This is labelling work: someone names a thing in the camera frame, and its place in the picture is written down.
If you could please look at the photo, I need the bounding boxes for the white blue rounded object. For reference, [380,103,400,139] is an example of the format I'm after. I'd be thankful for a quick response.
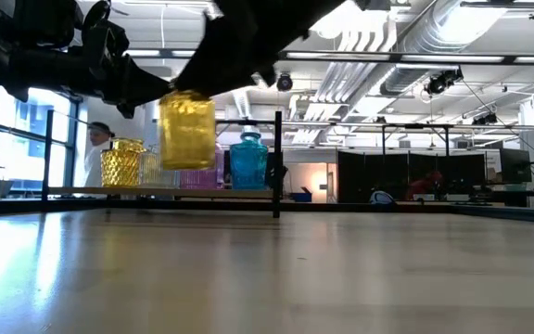
[368,189,396,205]

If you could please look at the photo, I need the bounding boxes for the pink ribbed glass vase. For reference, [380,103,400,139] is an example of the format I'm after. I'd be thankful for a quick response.
[178,143,225,190]

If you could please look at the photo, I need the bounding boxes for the overhead light bar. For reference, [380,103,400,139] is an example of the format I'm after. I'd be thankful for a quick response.
[122,47,534,67]

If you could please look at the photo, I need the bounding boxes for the black monitor on arm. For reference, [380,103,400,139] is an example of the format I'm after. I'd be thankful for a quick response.
[500,148,533,185]

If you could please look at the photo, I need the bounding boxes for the person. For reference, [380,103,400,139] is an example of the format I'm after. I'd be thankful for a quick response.
[405,170,444,201]
[83,121,116,188]

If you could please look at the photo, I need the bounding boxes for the wooden shelf board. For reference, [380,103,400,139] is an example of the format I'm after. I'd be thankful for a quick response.
[46,186,275,200]

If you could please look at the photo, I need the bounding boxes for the black metal shelf frame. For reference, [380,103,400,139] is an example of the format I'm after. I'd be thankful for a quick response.
[41,109,283,219]

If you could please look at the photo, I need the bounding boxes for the round black hanging camera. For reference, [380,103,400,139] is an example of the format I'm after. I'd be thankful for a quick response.
[275,72,295,93]

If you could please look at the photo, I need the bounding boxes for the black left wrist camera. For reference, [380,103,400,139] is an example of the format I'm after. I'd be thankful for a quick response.
[81,0,132,71]

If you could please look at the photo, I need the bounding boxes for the black aluminium table frame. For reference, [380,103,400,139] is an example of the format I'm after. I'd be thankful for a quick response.
[0,197,534,226]

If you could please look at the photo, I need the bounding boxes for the silver ventilation duct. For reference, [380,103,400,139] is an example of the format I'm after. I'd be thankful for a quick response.
[377,0,512,97]

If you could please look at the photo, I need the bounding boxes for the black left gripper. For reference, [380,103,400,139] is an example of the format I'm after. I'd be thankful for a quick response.
[16,50,173,120]

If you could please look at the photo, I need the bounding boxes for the blue round embossed glass vase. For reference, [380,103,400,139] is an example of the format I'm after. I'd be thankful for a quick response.
[228,131,270,190]

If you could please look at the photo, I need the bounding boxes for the yellow glass bottle vase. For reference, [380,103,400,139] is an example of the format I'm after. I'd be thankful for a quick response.
[159,90,217,172]

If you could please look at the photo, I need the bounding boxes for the blue storage bin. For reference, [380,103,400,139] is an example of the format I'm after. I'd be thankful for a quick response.
[289,187,313,203]

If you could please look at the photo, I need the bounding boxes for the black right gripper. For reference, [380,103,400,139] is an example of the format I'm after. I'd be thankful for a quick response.
[173,0,347,98]

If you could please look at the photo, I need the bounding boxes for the yellow diamond-pattern glass vase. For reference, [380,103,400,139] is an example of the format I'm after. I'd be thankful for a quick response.
[100,137,147,188]

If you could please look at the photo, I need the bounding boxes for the black partition panels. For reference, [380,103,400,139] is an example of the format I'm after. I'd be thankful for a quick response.
[336,150,489,204]

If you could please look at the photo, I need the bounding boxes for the black overhead camera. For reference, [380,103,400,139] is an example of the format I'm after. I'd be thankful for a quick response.
[424,68,465,96]

